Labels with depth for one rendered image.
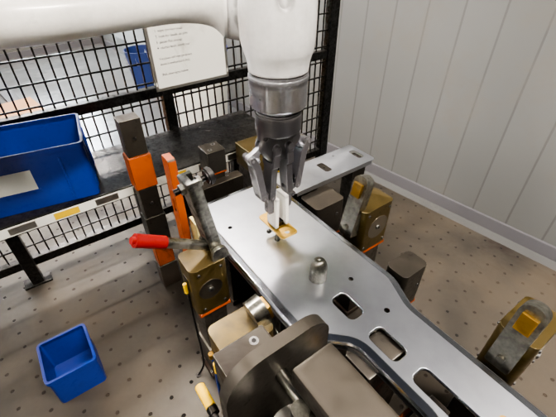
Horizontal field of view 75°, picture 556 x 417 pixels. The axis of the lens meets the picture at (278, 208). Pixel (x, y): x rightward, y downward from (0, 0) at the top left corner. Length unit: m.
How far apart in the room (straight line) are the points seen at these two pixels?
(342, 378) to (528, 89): 2.05
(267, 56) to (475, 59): 1.91
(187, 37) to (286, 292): 0.73
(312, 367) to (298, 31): 0.39
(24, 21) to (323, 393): 0.53
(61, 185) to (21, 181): 0.07
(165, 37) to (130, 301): 0.71
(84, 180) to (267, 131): 0.47
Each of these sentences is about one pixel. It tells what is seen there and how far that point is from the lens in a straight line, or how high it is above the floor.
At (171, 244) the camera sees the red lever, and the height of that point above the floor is 1.11.
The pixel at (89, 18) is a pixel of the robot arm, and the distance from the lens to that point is 0.60.
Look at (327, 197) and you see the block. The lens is 0.90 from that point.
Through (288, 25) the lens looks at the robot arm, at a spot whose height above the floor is 1.41.
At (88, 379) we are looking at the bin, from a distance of 0.96.
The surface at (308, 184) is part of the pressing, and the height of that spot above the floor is 1.00.
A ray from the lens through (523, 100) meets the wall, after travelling 2.31.
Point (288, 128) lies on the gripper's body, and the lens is 0.57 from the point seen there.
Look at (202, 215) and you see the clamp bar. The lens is 0.58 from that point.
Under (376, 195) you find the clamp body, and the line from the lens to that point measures 0.82.
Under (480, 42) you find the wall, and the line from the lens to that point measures 2.33.
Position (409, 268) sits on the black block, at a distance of 0.75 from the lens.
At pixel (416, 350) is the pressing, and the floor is 1.00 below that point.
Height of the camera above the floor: 1.51
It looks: 38 degrees down
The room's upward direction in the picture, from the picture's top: straight up
